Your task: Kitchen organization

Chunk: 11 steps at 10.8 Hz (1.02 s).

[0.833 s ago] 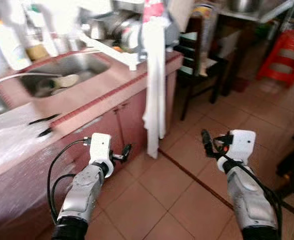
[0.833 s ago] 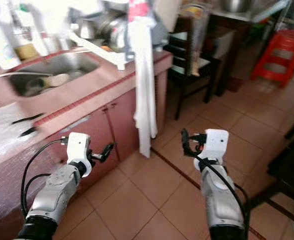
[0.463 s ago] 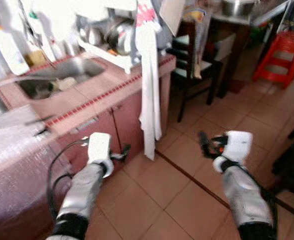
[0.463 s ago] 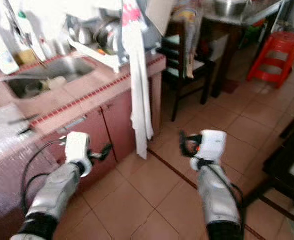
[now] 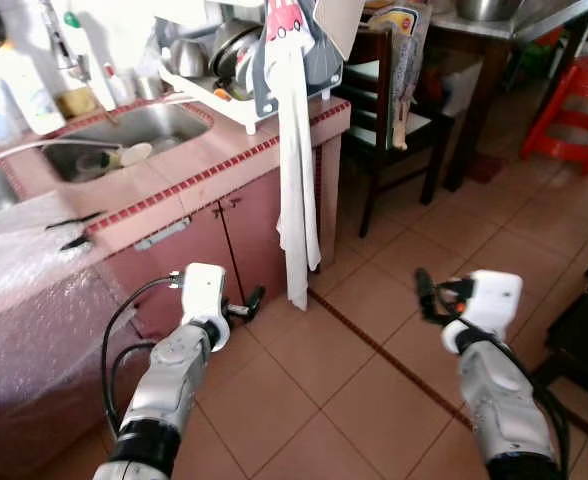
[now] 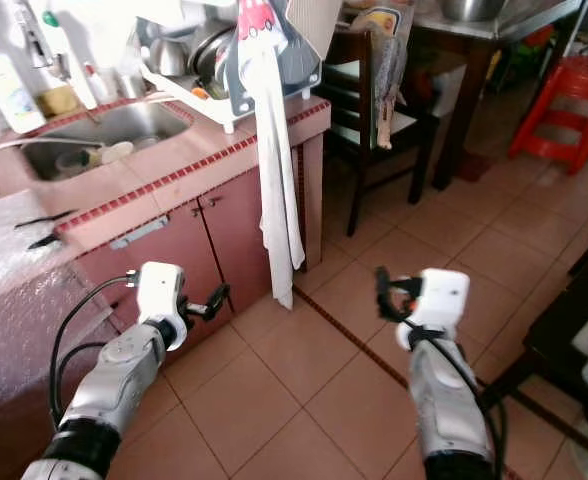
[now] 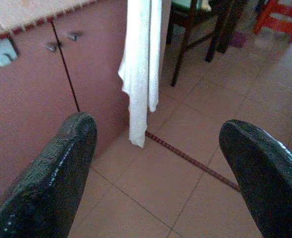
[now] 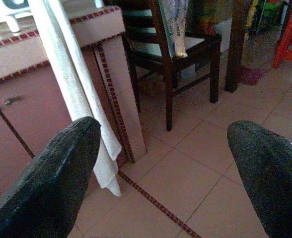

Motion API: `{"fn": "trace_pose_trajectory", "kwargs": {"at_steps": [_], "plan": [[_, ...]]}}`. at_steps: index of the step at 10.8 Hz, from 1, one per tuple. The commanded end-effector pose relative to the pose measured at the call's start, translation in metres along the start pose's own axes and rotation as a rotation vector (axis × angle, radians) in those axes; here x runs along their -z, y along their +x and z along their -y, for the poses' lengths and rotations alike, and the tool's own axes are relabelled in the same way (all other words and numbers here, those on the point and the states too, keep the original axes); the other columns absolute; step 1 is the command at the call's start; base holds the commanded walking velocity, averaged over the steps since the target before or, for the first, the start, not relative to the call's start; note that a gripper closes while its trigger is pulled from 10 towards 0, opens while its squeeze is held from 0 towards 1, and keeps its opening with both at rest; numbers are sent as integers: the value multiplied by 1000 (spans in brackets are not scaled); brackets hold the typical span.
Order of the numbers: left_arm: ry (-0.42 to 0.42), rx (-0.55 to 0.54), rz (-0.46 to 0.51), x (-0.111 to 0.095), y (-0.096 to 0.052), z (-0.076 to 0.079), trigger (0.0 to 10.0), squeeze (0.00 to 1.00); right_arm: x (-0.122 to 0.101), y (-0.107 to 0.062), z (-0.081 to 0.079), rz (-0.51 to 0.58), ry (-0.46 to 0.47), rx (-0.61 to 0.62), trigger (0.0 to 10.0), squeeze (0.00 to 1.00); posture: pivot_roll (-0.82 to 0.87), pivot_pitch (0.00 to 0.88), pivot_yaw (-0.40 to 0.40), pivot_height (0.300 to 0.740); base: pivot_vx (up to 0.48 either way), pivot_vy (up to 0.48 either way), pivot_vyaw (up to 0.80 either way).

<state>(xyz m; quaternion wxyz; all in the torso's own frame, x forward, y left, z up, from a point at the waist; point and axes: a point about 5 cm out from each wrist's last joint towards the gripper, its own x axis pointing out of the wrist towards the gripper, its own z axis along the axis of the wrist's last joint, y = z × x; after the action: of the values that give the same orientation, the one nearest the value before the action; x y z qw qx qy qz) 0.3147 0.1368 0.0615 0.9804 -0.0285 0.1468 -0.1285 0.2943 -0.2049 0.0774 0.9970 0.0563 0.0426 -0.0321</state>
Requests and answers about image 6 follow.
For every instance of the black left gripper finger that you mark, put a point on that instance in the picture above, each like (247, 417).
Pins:
(216, 297)

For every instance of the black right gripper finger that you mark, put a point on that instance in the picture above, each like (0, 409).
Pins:
(383, 293)

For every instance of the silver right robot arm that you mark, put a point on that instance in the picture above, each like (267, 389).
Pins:
(449, 400)

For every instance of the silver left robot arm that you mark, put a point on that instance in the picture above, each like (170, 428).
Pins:
(124, 375)

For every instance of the steel kitchen faucet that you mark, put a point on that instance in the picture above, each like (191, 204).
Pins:
(46, 50)

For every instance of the pink cabinet door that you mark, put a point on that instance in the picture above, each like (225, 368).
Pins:
(194, 255)
(239, 240)

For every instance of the white towel red car print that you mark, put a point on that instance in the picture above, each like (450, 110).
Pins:
(279, 170)

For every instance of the dark wooden furniture piece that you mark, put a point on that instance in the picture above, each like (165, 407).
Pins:
(564, 330)

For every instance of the clear bubble wrap sheet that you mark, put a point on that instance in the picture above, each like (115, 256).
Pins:
(24, 300)

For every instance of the white ceramic cup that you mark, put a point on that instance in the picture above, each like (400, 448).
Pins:
(116, 152)

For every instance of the dark wooden chair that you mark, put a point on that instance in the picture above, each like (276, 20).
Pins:
(354, 110)

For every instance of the white dish rack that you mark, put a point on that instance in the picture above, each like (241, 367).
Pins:
(194, 105)

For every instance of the dark wooden table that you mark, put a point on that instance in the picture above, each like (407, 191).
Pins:
(469, 100)

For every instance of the clear plastic bag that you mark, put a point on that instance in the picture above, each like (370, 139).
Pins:
(386, 70)

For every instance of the small steel cup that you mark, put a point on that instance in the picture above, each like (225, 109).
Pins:
(130, 87)

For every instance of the blue-grey drainer tray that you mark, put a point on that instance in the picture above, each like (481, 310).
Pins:
(304, 65)

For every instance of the dark steel pan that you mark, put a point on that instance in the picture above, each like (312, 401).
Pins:
(214, 55)

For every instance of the steel bowl in rack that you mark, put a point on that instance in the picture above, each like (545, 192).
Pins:
(169, 57)

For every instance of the yellow sponge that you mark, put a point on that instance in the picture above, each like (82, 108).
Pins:
(58, 100)

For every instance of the white detergent bottle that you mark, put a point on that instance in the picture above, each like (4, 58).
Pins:
(19, 95)

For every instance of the grey textured board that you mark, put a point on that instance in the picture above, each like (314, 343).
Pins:
(319, 22)

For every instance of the steel pot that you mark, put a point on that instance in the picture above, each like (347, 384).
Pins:
(472, 8)

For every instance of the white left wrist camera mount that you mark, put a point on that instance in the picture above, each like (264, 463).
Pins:
(162, 290)

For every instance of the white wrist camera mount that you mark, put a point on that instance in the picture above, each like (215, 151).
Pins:
(444, 300)
(162, 290)

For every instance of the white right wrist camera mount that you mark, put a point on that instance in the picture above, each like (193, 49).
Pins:
(444, 300)

